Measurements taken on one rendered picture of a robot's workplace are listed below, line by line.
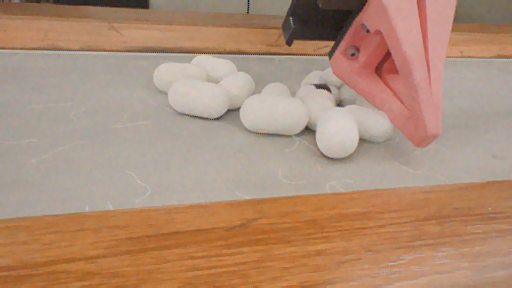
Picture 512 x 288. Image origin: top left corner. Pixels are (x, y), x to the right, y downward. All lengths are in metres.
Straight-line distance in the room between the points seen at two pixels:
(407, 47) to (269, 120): 0.08
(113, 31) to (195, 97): 0.19
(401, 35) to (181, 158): 0.12
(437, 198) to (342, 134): 0.08
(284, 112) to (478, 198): 0.11
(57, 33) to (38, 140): 0.21
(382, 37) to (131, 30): 0.25
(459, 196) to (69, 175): 0.15
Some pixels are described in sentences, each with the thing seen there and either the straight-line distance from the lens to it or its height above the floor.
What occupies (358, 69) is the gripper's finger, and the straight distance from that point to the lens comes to 0.28.
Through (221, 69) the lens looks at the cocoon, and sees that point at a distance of 0.32.
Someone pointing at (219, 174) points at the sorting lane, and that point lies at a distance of 0.21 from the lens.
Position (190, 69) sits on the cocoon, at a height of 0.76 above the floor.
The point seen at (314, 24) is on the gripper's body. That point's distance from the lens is 0.29.
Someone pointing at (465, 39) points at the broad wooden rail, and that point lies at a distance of 0.59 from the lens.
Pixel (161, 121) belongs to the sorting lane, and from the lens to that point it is 0.27.
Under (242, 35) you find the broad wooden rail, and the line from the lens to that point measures 0.46.
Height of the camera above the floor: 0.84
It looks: 23 degrees down
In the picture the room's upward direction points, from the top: 5 degrees clockwise
